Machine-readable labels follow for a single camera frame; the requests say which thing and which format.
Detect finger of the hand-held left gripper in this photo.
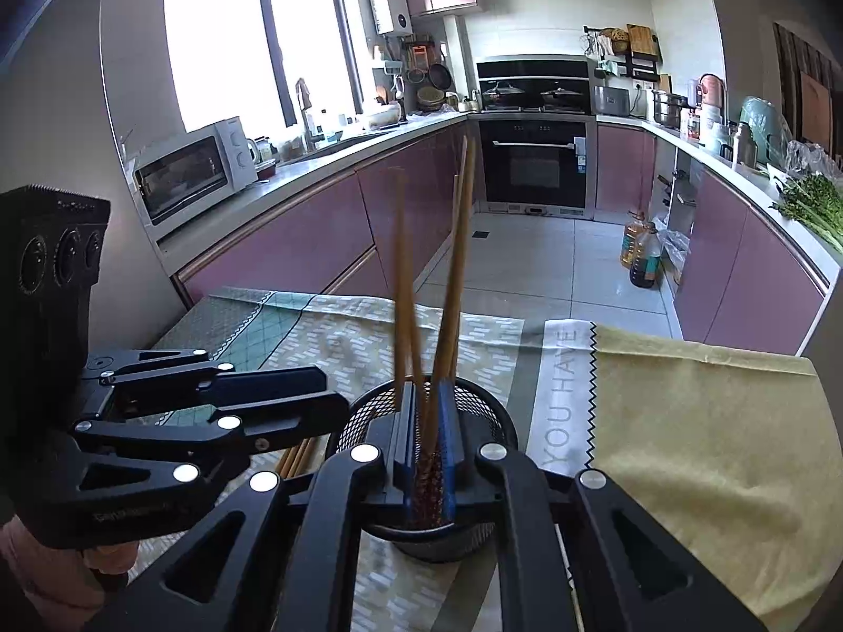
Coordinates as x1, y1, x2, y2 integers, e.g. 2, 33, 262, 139
79, 348, 329, 421
19, 391, 351, 549

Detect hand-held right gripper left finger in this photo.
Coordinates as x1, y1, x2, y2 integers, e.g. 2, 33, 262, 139
85, 378, 423, 632

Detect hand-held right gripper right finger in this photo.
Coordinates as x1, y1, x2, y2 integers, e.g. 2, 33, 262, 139
428, 378, 768, 632

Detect black mesh utensil holder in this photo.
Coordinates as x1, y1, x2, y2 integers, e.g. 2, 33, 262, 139
327, 375, 529, 565

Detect wooden chopstick with patterned end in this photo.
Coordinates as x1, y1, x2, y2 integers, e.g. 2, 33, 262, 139
416, 137, 478, 531

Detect person's left hand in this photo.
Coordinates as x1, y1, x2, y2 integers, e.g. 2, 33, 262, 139
0, 520, 141, 632

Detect green patterned tablecloth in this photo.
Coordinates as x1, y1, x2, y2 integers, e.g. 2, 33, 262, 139
122, 286, 528, 632

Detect pink base cabinets long run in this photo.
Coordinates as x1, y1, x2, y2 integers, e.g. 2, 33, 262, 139
170, 120, 487, 309

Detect white microwave oven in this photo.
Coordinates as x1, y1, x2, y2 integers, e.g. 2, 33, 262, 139
132, 116, 260, 229

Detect yellow and white tablecloth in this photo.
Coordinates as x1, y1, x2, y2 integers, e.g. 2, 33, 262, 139
474, 318, 823, 632

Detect cooking oil bottles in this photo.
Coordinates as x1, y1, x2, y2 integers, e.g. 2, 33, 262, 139
630, 221, 663, 290

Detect yellow cooking oil bottle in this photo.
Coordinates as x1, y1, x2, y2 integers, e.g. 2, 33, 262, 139
620, 210, 650, 270

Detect chrome kitchen faucet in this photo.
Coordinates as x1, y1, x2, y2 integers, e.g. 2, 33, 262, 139
293, 77, 318, 149

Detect white ceramic bowl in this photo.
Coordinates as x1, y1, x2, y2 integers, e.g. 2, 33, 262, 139
365, 103, 404, 131

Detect white plastic bag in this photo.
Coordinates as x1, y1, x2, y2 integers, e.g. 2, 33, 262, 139
657, 229, 690, 285

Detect black built-in oven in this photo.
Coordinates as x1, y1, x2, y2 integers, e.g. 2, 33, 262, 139
478, 118, 589, 210

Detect kitchen window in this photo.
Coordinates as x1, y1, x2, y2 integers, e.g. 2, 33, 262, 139
162, 0, 365, 136

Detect pink base cabinets with shelf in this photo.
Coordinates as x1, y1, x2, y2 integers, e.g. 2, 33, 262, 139
594, 120, 829, 358

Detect hanging frying pans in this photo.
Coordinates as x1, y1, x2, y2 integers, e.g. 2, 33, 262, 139
407, 39, 457, 114

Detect pot with glass lid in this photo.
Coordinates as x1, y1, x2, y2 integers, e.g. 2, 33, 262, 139
483, 80, 529, 110
540, 83, 585, 110

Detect silver metal box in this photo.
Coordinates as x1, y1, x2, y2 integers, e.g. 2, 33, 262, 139
592, 85, 632, 117

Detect white water heater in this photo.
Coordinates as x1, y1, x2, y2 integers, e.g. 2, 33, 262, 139
366, 0, 415, 38

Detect black range hood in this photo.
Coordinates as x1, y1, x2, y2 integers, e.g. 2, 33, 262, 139
475, 57, 592, 113

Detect stainless steel stockpot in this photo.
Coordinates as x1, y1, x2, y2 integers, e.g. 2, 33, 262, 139
651, 88, 690, 130

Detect steel thermos flask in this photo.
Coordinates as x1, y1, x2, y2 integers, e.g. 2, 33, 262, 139
731, 121, 759, 170

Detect bunch of green vegetables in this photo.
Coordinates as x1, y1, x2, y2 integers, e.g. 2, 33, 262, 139
769, 173, 843, 252

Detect pink electric kettle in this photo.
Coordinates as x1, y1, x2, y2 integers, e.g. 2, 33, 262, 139
697, 73, 727, 110

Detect pale green plastic bag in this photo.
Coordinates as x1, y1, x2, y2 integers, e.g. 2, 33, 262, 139
740, 95, 792, 167

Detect clear plastic bag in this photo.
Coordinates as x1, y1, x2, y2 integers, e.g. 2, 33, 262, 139
782, 140, 843, 180

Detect wall rack with cutting boards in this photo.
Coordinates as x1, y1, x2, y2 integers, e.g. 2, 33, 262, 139
582, 24, 663, 84

